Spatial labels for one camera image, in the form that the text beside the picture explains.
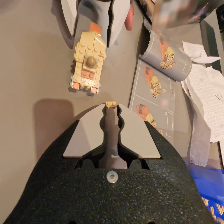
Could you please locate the blue plastic bin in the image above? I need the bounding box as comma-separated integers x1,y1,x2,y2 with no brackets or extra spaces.
188,165,224,224

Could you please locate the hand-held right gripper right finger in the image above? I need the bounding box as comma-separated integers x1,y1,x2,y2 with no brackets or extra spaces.
117,103,161,159

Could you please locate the grey desk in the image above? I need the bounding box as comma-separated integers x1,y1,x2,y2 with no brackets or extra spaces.
0,0,219,222

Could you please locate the white paper bag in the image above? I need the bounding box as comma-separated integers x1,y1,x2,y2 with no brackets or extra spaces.
181,41,224,167

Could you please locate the person's left hand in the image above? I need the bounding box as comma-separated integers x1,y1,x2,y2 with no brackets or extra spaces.
124,4,135,32

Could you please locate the grey instruction booklet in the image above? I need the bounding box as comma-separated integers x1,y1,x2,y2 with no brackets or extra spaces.
128,29,193,148

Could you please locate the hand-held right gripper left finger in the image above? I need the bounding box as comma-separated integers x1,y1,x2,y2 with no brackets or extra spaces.
63,104,108,158

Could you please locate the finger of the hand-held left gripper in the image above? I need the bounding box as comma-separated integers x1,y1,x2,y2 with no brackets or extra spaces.
60,0,79,37
107,0,132,48

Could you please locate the dark printed toy box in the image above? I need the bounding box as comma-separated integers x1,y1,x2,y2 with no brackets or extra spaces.
189,0,221,25

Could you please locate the tan brick vehicle model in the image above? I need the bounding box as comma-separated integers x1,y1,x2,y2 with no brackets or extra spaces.
68,22,107,97

